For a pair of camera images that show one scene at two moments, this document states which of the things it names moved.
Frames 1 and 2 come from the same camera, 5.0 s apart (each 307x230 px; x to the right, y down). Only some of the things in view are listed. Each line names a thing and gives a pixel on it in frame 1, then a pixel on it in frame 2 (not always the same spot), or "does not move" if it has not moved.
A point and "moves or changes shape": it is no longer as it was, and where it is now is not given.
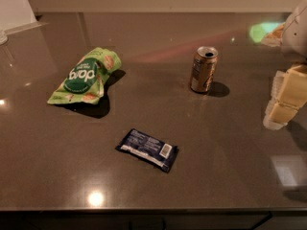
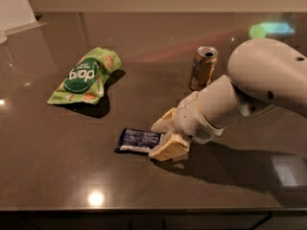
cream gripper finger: [289, 94] → [189, 118]
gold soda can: [203, 67] does not move
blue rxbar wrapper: [148, 149] moves or changes shape
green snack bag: [86, 80] does not move
